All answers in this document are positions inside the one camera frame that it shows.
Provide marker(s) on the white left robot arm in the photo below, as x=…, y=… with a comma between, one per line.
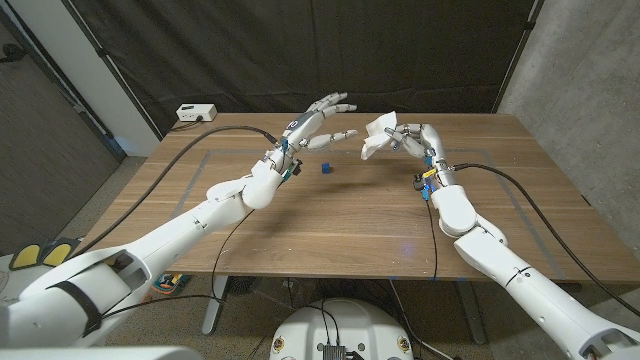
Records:
x=175, y=235

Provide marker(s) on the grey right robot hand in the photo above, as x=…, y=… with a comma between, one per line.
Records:
x=425, y=142

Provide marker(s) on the colourful toy on floor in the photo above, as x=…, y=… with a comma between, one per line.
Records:
x=172, y=282

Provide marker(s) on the black backdrop curtain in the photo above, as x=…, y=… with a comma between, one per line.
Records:
x=325, y=50

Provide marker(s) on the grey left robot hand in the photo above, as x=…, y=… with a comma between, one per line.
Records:
x=302, y=132

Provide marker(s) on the grey tape outline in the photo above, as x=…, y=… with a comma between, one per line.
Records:
x=230, y=150

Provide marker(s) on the white power strip box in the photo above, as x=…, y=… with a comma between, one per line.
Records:
x=196, y=112

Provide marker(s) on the black backdrop stand pole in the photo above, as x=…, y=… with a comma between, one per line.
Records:
x=520, y=50
x=107, y=55

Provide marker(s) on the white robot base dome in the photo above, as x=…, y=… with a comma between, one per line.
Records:
x=345, y=325

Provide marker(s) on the white paper sheet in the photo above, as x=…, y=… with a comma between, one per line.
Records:
x=377, y=131

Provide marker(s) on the blue block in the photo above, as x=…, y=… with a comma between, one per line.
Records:
x=326, y=168

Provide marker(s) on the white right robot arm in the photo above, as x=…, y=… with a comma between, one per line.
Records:
x=500, y=260

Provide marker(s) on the yellow foot pedal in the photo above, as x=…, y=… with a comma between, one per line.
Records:
x=57, y=255
x=26, y=257

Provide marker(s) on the white robot torso edge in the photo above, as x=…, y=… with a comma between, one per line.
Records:
x=100, y=355

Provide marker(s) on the black round fan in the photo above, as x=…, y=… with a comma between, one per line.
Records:
x=242, y=285

